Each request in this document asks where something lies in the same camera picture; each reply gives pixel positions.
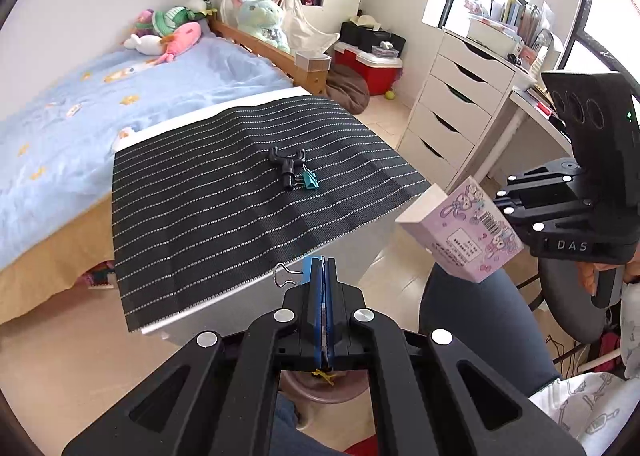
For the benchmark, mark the black bags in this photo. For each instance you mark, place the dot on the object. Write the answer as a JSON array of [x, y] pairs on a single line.
[[372, 39]]

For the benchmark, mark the black binder clip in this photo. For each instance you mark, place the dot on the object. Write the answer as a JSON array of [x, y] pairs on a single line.
[[295, 278]]

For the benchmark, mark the black office chair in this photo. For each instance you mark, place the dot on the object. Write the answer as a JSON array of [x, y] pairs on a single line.
[[570, 301]]

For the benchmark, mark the black striped table mat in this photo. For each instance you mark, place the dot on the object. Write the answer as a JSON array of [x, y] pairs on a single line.
[[225, 196]]

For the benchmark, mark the large light blue cat plush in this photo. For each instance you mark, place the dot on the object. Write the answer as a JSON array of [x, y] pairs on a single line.
[[262, 20]]

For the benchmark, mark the beige bed skirt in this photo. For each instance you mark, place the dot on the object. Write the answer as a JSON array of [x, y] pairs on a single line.
[[50, 276]]

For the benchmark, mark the white printed shirt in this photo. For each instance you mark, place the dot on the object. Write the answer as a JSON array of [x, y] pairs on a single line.
[[585, 411]]

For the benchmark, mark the row of books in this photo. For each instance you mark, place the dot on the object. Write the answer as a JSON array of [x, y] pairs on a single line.
[[515, 10]]

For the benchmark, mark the black forked plastic holder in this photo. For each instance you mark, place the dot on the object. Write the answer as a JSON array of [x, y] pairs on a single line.
[[286, 163]]

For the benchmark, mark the purple plush toy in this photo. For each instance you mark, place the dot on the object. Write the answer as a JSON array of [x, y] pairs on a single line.
[[145, 19]]

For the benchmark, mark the yellow hair claw clip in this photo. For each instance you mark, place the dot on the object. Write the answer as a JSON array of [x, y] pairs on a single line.
[[324, 377]]

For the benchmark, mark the white drawer chest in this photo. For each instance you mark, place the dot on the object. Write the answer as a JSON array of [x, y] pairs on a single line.
[[460, 105]]

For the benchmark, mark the colourful printed box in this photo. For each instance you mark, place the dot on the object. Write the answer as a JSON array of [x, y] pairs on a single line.
[[100, 278]]

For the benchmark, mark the wooden bed frame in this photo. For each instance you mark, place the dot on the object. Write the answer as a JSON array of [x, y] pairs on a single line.
[[280, 60]]

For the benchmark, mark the beige hat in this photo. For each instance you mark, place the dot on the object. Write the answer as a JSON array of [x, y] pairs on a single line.
[[365, 21]]

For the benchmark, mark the teal binder clip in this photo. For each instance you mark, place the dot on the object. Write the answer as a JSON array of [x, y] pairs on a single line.
[[311, 180]]

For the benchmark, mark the red cooler box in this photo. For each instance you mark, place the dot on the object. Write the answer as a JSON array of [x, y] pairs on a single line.
[[370, 73]]

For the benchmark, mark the pink plush toy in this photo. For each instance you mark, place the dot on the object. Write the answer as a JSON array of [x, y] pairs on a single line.
[[181, 38]]

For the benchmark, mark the white fabric chair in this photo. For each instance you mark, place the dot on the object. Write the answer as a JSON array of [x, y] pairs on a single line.
[[305, 28]]

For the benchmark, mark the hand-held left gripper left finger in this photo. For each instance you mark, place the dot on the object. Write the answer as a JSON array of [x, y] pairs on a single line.
[[314, 296]]

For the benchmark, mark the brown bean bag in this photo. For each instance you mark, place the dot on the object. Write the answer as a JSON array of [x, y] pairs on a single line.
[[347, 89]]

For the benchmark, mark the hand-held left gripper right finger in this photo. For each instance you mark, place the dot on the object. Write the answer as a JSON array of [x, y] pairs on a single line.
[[330, 296]]

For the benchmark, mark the light blue printed blanket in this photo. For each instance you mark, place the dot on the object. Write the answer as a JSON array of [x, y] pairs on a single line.
[[75, 135]]

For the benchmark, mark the white desk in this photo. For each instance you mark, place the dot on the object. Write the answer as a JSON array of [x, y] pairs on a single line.
[[535, 113]]

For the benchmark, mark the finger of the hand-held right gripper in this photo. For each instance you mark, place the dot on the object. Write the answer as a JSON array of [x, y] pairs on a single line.
[[545, 183], [550, 216]]

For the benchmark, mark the white storage bin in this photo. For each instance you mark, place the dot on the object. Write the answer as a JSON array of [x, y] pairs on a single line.
[[492, 34]]

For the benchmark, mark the white purple printed paper box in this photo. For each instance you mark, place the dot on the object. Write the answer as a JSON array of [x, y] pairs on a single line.
[[462, 231]]

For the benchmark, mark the clear plastic box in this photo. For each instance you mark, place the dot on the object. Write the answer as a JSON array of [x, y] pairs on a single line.
[[312, 61]]

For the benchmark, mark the red plastic item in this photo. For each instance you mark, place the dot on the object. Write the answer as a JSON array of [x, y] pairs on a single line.
[[361, 448]]

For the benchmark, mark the person's right hand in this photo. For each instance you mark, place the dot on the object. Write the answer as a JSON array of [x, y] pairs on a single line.
[[633, 261]]

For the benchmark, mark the white green plush toy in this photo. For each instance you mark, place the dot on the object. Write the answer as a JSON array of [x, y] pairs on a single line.
[[200, 4]]

